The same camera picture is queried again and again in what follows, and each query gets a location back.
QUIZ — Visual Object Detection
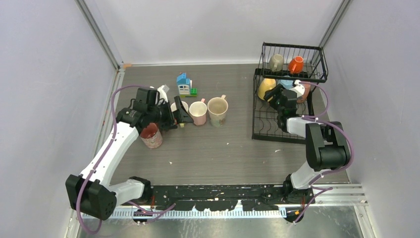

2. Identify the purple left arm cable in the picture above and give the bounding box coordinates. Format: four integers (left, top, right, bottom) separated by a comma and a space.
76, 85, 155, 235

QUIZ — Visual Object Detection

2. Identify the toy brick house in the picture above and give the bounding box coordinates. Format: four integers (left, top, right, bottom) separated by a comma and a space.
176, 73, 198, 97

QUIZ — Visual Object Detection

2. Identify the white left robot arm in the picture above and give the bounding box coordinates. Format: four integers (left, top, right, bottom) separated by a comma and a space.
65, 85, 193, 221

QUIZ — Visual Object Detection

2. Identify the pink faceted mug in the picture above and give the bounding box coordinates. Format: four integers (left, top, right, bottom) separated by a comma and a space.
189, 98, 208, 126

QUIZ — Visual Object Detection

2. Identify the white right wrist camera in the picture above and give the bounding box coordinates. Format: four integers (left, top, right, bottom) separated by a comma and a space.
290, 80, 306, 98

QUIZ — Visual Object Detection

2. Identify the aluminium slotted rail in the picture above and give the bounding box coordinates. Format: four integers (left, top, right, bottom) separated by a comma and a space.
82, 207, 288, 220

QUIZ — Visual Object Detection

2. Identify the salmon pink mug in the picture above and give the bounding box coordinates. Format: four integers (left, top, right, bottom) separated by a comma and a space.
297, 84, 311, 103

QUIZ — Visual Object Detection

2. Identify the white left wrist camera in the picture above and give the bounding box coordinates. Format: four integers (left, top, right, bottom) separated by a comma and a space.
150, 84, 170, 105

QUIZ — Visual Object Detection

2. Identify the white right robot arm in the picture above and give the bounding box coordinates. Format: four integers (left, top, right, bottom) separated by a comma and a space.
263, 80, 354, 204

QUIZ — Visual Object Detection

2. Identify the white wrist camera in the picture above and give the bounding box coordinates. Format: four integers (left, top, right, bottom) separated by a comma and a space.
150, 84, 170, 105
290, 80, 306, 98

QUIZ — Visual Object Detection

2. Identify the tall cream dragon mug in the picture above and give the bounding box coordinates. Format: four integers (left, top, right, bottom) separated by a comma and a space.
207, 95, 228, 127

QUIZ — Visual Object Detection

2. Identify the light blue mug in rack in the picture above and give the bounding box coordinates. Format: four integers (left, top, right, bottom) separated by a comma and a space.
278, 75, 295, 90

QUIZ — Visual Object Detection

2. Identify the beige mug shelf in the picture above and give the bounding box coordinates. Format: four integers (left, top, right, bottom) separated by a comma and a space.
268, 54, 284, 72

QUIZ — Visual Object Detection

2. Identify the pink patterned mug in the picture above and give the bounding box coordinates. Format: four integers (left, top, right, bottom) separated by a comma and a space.
140, 123, 163, 149

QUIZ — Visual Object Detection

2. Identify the pale yellow faceted mug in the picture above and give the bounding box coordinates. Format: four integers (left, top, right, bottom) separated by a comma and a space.
170, 101, 189, 128

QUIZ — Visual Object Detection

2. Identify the black wire dish rack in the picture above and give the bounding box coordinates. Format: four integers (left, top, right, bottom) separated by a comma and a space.
252, 42, 328, 144

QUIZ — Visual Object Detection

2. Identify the orange mug shelf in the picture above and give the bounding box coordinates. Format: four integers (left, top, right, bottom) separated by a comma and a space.
288, 56, 304, 74

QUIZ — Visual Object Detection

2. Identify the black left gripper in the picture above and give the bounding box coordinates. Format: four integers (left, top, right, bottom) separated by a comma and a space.
148, 96, 193, 132

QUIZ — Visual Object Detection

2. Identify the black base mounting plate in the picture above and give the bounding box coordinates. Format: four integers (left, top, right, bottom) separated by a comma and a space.
134, 184, 314, 211

